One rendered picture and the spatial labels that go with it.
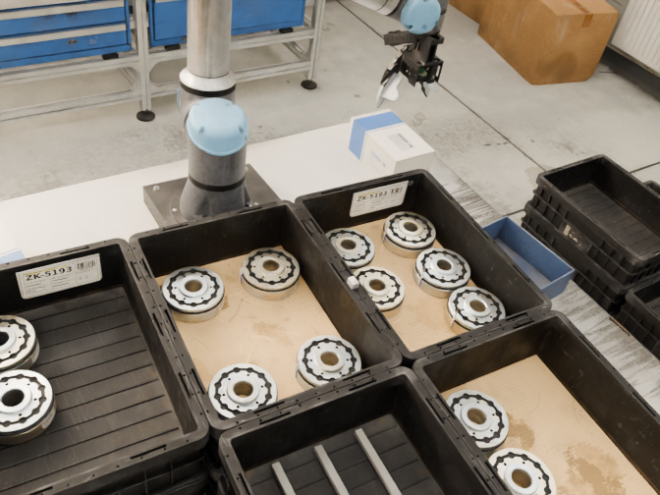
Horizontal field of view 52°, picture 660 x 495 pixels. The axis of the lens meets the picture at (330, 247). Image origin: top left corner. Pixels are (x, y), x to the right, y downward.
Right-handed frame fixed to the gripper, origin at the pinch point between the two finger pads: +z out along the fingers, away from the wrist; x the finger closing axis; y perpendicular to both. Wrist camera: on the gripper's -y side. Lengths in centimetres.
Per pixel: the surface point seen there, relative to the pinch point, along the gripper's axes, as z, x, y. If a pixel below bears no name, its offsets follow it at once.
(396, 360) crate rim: -5, -49, 66
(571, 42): 64, 199, -99
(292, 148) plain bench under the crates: 18.4, -19.9, -14.0
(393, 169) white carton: 11.8, -6.0, 9.8
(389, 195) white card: -0.9, -24.1, 29.6
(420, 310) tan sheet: 5, -32, 53
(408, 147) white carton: 9.3, 0.1, 6.5
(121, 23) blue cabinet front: 45, -22, -142
